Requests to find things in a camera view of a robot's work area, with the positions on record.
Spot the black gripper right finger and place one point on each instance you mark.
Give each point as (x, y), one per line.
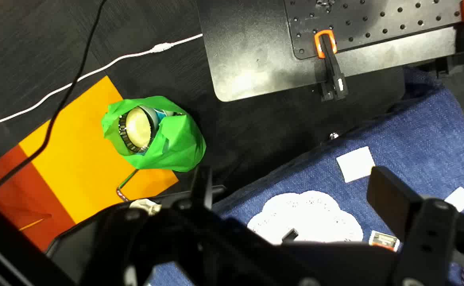
(401, 204)

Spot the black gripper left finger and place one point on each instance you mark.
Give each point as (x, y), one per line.
(203, 188)

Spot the black capped white marker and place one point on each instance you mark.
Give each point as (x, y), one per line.
(290, 236)

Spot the yellow tea bag packet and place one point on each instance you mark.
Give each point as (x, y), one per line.
(385, 240)

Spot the white paper square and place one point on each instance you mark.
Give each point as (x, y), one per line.
(460, 199)
(357, 164)

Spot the white crumpled bag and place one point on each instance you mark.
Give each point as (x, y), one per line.
(145, 207)

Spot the blue fabric cloth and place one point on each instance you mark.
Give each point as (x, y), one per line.
(424, 137)

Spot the white paper doily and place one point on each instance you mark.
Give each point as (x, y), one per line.
(317, 215)

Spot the black perforated mounting board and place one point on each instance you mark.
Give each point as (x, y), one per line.
(381, 21)

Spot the black metal base plate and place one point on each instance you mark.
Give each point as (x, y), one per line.
(249, 58)

